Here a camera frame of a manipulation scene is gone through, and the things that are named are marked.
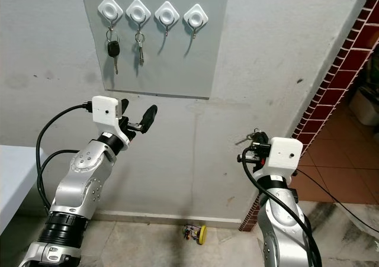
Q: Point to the white plastic folding table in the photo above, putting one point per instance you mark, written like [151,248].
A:
[18,178]

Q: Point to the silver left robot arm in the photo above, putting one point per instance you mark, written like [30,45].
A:
[83,178]

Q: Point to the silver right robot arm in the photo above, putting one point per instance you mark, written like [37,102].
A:
[284,225]

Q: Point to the silver key bunch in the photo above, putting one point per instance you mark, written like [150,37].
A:
[244,138]

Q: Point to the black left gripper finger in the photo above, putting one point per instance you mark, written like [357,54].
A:
[125,108]
[150,118]

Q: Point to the small yellow floor object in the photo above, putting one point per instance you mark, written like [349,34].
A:
[200,234]

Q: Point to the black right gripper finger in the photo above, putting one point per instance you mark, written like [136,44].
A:
[261,140]

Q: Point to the grey container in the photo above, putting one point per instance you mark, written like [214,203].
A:
[366,104]

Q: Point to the black car key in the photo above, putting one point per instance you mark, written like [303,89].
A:
[112,48]

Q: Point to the white diamond wall hook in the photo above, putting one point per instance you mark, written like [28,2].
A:
[110,10]
[195,18]
[138,12]
[167,15]

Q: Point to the grey wall board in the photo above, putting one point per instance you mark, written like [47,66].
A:
[172,66]

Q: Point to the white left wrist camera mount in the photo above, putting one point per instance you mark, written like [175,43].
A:
[106,110]

